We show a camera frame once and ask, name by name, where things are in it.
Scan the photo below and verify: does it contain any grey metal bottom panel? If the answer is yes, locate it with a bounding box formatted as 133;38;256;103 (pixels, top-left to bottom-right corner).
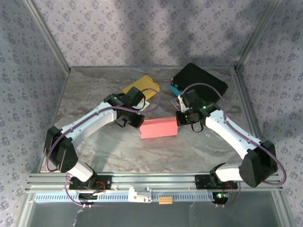
18;189;296;227

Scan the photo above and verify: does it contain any aluminium corner post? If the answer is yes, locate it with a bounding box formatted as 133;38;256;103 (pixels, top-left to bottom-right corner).
235;0;282;71
22;0;71;71

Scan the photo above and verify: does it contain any yellow paper box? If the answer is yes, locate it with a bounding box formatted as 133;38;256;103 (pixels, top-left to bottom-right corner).
122;75;160;101

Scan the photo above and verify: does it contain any aluminium back rail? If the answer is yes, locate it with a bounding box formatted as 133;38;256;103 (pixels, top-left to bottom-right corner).
70;66;237;71

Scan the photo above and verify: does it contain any aluminium left corner post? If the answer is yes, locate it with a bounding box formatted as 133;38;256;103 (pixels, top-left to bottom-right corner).
22;0;71;71

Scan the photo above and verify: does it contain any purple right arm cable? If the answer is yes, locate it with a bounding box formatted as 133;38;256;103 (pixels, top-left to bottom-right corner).
181;82;287;209

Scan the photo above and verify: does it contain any white connector block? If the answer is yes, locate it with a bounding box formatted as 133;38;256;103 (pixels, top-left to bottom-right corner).
127;186;152;203

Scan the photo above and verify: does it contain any black hard case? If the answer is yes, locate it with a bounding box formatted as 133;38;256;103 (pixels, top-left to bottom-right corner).
170;62;229;103

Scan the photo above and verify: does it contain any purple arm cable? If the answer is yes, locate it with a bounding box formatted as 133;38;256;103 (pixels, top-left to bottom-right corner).
45;88;162;209
181;82;287;209

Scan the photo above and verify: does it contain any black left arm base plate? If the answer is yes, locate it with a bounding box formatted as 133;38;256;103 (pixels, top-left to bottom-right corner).
68;175;112;191

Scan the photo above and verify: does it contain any pink paper box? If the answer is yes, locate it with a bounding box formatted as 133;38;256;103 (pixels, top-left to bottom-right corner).
139;116;178;140

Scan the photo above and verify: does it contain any black round cable mount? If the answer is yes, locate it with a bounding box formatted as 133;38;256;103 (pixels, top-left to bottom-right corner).
78;192;98;206
212;192;230;206

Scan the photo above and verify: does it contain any aluminium left side rail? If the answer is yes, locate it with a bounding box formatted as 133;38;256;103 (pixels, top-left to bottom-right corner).
30;68;71;175

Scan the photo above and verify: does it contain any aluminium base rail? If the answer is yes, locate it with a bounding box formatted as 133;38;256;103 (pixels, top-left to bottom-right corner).
26;172;284;192

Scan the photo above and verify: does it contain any small purple card box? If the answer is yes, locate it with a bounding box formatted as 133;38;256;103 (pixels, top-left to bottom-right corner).
170;97;182;111

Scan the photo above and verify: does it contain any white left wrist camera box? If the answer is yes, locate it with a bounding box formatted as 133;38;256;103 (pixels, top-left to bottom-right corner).
136;98;151;112

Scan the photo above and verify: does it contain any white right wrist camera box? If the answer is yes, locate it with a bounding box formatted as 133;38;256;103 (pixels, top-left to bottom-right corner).
178;95;189;113

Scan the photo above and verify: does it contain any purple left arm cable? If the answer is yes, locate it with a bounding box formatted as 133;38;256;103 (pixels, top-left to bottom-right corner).
45;88;162;209

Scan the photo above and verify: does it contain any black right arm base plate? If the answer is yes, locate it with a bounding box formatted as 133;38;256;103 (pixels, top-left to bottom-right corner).
194;174;238;190

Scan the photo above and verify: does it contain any aluminium right corner post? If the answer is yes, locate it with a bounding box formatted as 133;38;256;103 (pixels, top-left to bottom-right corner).
235;0;282;71

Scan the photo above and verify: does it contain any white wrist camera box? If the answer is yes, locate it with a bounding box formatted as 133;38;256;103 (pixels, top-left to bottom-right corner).
178;95;189;113
136;98;151;112

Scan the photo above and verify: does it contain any aluminium right side rail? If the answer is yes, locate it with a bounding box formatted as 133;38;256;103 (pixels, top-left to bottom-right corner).
233;68;278;175

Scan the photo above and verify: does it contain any light blue slotted cable duct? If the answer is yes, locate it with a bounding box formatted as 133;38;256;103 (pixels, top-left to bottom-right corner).
34;191;215;203

